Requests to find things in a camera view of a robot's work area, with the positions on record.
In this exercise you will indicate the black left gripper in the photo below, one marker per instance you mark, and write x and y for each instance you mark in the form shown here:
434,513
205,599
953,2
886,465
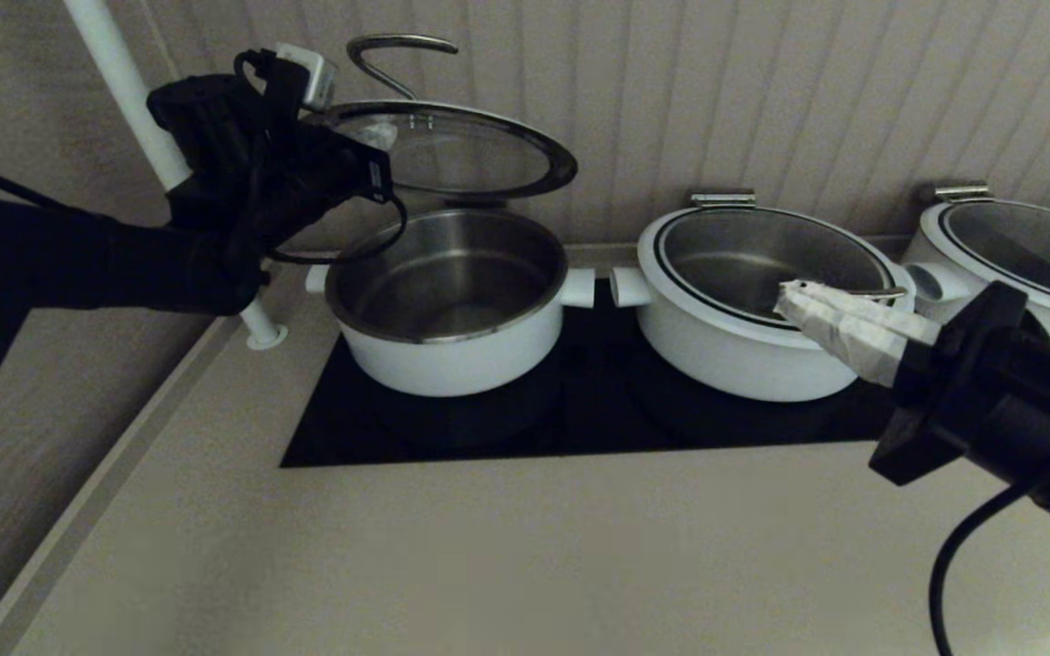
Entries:
324,173

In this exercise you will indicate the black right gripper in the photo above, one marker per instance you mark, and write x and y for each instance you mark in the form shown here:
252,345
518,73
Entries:
935,410

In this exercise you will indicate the glass lid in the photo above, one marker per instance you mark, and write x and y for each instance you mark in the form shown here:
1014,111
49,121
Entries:
744,264
470,150
1035,241

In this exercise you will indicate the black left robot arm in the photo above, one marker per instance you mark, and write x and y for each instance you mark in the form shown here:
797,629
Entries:
78,255

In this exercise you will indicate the white pot, steel inner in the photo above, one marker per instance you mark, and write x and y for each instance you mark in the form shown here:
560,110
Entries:
452,364
725,364
935,282

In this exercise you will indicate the white pole with base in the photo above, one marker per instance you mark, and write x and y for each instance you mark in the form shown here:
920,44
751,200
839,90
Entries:
115,64

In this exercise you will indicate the wide black glass cooktop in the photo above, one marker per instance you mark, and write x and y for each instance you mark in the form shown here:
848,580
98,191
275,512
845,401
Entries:
580,428

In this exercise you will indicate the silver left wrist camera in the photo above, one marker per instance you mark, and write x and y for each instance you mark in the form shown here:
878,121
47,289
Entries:
306,73

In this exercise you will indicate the metal hinge bracket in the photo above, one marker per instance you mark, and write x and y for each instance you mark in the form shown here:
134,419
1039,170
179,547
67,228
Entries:
722,199
961,192

